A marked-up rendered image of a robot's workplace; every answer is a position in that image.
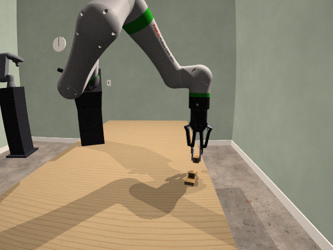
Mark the tan cube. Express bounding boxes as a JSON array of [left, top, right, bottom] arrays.
[[193, 155, 199, 163], [188, 170, 196, 179]]

